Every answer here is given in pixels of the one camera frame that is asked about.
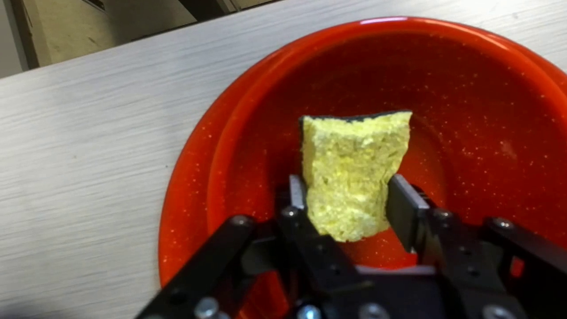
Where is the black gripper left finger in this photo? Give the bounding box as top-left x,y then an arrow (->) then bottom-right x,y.
272,174 -> 356,286

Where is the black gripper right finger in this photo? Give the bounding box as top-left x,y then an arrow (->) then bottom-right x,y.
386,174 -> 474,268

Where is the yellow sponge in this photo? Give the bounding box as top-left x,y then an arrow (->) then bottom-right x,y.
297,110 -> 414,245

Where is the red plate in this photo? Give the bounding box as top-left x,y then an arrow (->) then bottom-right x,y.
157,16 -> 567,319

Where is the red bowl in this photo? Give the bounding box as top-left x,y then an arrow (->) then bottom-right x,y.
203,16 -> 567,275

